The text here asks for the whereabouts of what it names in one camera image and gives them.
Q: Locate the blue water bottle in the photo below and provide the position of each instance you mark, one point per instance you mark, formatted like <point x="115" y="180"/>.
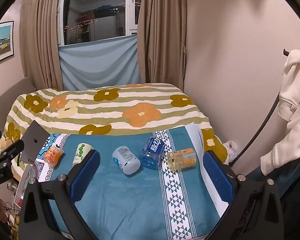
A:
<point x="153" y="152"/>

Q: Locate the white hoodie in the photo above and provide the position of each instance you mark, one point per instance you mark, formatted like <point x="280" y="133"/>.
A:
<point x="295" y="100"/>

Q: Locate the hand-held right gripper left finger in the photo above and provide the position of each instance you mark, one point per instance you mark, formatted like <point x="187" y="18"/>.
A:
<point x="84" y="173"/>

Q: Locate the blue patterned cloth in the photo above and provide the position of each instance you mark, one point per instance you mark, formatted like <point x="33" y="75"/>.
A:
<point x="125" y="200"/>

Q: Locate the wall poster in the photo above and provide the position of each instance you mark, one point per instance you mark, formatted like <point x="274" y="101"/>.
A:
<point x="1" y="43"/>

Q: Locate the yellow tea bottle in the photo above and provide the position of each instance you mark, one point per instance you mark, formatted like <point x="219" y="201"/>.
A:
<point x="182" y="158"/>

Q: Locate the light blue hanging cloth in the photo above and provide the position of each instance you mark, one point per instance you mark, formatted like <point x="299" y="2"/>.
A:
<point x="100" y="62"/>

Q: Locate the pale blue labelled bottle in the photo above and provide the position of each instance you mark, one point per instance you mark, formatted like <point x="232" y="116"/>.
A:
<point x="126" y="160"/>

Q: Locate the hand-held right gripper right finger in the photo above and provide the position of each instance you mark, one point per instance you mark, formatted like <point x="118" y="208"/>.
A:
<point x="218" y="180"/>

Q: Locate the white cup with green dots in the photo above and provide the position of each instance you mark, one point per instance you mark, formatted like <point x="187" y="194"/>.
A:
<point x="81" y="152"/>

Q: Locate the striped floral blanket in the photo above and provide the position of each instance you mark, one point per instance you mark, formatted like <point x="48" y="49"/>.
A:
<point x="110" y="110"/>

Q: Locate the white crumpled bag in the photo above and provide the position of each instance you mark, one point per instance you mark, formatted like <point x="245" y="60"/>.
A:
<point x="231" y="150"/>

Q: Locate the beige curtain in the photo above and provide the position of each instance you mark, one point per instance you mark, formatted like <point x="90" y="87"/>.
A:
<point x="41" y="35"/>
<point x="162" y="30"/>

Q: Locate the grey laptop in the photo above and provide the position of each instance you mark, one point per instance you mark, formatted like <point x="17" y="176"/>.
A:
<point x="35" y="140"/>

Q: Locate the window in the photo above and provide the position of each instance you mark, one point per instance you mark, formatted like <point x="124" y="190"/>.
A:
<point x="97" y="12"/>

